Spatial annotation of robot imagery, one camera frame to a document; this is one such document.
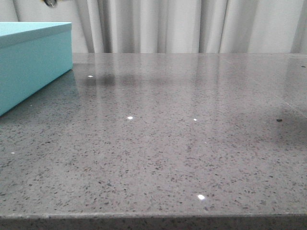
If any light blue open box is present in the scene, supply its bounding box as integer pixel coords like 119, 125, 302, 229
0, 22, 73, 114

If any grey pleated curtain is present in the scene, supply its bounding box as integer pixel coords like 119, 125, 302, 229
0, 0, 307, 54

